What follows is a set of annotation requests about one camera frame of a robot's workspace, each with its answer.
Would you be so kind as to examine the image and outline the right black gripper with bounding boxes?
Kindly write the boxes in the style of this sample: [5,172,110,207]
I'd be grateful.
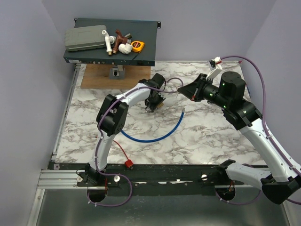
[178,73,230,109]

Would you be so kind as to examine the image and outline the brass padlock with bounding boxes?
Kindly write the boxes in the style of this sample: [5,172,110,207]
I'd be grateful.
[145,102,164,113]

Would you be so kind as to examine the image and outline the blue cable lock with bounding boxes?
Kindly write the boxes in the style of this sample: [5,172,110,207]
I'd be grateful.
[121,109,185,143]

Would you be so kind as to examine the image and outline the red cable lock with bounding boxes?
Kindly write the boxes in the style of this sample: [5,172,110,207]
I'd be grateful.
[112,140,134,170]

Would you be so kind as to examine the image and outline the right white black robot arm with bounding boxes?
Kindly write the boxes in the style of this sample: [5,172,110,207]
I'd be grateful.
[177,72,301,204]

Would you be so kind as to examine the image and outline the white pipe elbow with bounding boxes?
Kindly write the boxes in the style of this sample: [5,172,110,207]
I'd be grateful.
[118,43,133,54]

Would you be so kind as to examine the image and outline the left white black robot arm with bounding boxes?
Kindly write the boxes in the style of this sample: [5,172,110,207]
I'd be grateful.
[85,73,166,186]

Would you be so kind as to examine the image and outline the yellow tape measure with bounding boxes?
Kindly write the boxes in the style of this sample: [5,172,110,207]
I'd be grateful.
[131,41,145,53]

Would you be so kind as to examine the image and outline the wooden board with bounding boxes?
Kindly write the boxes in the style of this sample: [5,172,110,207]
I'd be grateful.
[80,64,151,89]

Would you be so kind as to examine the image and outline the small black object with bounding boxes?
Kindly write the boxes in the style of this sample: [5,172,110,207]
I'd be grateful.
[124,33,132,39]

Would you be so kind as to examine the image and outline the dark rack server unit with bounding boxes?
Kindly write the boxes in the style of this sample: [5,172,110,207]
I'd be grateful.
[63,18,158,66]

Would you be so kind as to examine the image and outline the brown tap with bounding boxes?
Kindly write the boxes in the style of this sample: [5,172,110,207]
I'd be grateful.
[112,29,128,54]

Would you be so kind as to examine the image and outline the white pipe faucet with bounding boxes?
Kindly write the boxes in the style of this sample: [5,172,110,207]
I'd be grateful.
[102,30,116,56]

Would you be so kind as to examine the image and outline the grey plastic case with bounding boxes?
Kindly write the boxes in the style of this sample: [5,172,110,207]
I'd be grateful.
[64,25,106,52]

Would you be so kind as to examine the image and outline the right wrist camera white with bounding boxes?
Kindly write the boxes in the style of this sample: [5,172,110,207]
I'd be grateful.
[206,56,222,81]

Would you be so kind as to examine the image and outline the grey metal bracket stand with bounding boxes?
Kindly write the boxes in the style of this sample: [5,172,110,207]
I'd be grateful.
[109,65,125,80]

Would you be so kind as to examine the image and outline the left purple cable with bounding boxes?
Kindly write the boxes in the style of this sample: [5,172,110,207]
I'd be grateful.
[88,77,184,208]

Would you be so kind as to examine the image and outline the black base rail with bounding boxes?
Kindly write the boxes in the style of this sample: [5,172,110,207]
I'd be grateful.
[51,164,239,198]

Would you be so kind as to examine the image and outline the aluminium extrusion rail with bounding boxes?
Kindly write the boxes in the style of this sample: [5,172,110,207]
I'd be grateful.
[37,170,78,189]

